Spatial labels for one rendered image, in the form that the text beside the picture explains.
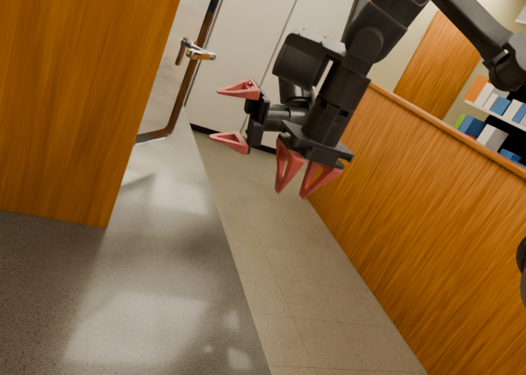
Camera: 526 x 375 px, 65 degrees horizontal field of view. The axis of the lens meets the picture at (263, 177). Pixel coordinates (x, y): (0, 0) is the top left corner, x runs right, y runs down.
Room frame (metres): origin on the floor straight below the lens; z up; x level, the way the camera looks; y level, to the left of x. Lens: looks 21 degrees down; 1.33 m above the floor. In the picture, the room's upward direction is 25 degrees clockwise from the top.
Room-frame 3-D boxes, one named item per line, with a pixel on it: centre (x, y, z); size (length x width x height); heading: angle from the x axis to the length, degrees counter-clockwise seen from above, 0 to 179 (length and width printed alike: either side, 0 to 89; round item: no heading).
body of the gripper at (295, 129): (0.58, -0.05, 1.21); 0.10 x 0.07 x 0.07; 120
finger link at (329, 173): (0.59, -0.06, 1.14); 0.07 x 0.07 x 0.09; 30
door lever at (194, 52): (0.79, 0.22, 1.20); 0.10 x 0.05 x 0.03; 168
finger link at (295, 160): (0.58, -0.04, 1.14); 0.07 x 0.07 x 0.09; 30
